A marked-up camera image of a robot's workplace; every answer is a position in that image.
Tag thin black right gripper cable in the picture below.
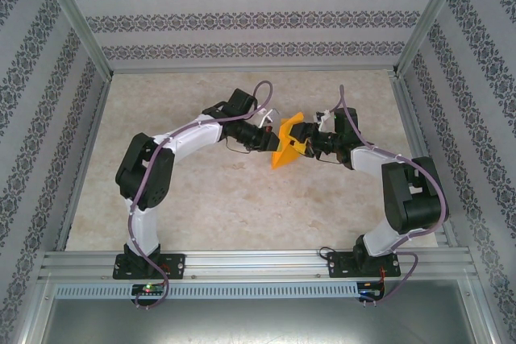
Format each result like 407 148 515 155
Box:
316 152 347 166

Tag orange cloth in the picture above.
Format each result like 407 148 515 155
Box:
269 111 311 171

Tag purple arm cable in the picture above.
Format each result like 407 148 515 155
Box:
127 80 273 309
338 84 451 305

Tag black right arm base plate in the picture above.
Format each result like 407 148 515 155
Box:
326 251 403 280

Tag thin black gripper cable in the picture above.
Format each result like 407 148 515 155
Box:
316 152 347 166
225 136 259 155

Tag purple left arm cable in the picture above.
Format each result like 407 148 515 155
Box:
127 80 273 309

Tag aluminium table side rail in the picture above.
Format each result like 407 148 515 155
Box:
54 76 114 252
389 72 460 249

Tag grey sheet metal tray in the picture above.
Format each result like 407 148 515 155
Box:
38 297 499 344

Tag slotted grey cable duct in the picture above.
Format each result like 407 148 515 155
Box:
54 281 360 300

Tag thin black left gripper cable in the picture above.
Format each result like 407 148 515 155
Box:
225 136 259 155

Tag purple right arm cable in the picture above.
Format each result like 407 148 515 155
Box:
338 84 451 305

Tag aluminium mounting rail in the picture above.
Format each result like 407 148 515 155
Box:
38 250 479 281

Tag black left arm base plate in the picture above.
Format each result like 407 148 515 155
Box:
111 253 186 280

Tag aluminium frame post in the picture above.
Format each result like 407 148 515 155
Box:
393 0 485 77
34 0 116 81

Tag aluminium frame back beam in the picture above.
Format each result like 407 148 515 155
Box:
109 64 400 76

